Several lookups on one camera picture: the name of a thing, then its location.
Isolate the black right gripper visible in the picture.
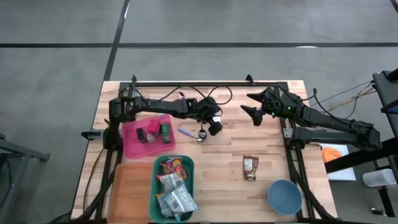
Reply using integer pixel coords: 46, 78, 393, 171
239, 86, 295, 127

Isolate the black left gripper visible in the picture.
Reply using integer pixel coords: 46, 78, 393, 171
194, 96, 224, 137

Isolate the purple handled silver spoon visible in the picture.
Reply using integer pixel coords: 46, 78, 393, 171
177, 126, 205, 143

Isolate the red orange noodle packet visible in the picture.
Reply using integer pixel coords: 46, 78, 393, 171
160, 157, 188, 180

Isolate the red paprika tin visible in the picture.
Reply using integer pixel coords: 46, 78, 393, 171
147, 119, 162, 135

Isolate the white yellow snack packet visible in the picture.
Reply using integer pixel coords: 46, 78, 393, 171
156, 173, 185, 193

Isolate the dark green tin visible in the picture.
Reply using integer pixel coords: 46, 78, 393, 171
136, 127, 147, 144

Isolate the silver clear snack packet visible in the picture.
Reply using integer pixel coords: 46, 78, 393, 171
164, 182, 200, 218

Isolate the yellow creamy chicken noodle packet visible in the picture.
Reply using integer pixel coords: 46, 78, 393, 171
156, 192, 175, 218

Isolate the brown snack packet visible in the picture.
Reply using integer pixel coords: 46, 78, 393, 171
243, 155, 259, 182

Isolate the teal plastic bin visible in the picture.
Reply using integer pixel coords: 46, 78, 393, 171
149, 154, 195, 223

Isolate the pink plastic tray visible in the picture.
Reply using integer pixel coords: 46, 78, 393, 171
122, 113, 177, 159

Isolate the orange object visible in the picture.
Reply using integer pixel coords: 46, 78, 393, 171
322, 146, 343, 164

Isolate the blue bowl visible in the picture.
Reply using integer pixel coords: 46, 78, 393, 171
267, 179, 303, 216

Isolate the orange plastic tray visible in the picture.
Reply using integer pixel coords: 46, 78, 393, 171
107, 162, 154, 223

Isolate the white paper sheet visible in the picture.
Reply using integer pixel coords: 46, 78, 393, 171
319, 142, 357, 182

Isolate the black diagonal beam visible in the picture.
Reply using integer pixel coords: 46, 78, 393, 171
325, 136, 398, 175

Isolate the black equipment cart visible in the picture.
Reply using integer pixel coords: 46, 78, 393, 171
372, 67, 398, 139

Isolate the white translucent container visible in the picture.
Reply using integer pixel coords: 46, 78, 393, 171
362, 168, 397, 188

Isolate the small black wheel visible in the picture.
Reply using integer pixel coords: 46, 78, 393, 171
371, 207, 388, 218

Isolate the grey metal stand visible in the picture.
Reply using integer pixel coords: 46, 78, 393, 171
0, 133, 50, 224

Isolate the black aluminium table frame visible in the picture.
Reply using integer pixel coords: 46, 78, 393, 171
74, 74, 340, 224

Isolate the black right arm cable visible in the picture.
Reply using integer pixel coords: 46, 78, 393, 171
312, 87, 371, 125

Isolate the yellow grey wire bundle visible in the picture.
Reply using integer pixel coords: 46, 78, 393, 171
323, 81, 377, 111

